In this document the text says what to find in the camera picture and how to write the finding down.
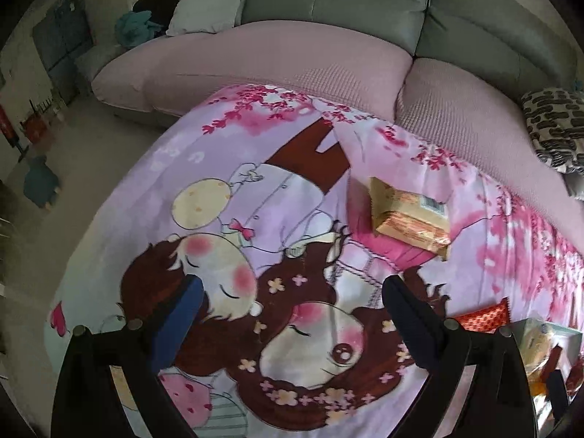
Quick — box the dark clothing pile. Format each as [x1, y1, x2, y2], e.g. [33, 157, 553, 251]
[132, 0, 183, 28]

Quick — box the blue stool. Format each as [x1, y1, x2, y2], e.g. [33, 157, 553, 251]
[23, 155, 62, 208]

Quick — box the red fire extinguisher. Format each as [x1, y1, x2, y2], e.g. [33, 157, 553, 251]
[0, 105, 14, 149]

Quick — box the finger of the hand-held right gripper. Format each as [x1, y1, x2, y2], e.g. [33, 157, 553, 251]
[545, 369, 571, 426]

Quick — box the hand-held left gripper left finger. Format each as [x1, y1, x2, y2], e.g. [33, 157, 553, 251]
[51, 275, 204, 438]

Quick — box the grey-green sofa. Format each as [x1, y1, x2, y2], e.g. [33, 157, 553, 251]
[75, 0, 584, 115]
[91, 20, 584, 256]

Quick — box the golden snack packet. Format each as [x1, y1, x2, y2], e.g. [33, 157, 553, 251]
[369, 176, 452, 262]

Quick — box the red snack packet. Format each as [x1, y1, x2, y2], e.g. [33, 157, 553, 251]
[454, 296, 511, 333]

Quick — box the teal cloth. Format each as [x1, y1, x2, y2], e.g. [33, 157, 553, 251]
[114, 9, 165, 49]

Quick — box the red floor item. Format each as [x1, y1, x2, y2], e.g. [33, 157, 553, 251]
[20, 116, 49, 144]

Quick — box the grey cushion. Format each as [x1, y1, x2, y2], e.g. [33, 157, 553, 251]
[563, 169, 584, 201]

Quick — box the dark cabinet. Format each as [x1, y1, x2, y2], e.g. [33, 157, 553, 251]
[32, 0, 94, 105]

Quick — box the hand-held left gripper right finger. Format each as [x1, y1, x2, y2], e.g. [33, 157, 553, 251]
[382, 275, 538, 438]

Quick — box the white box with teal rim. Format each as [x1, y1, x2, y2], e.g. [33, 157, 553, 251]
[511, 319, 584, 434]

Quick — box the pale grey pillow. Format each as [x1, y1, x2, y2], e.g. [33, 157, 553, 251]
[165, 0, 254, 37]

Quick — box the black and white patterned pillow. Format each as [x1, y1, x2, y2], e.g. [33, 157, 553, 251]
[521, 88, 584, 174]

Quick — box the printed cartoon blanket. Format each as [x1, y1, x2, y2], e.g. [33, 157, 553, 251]
[43, 83, 584, 438]

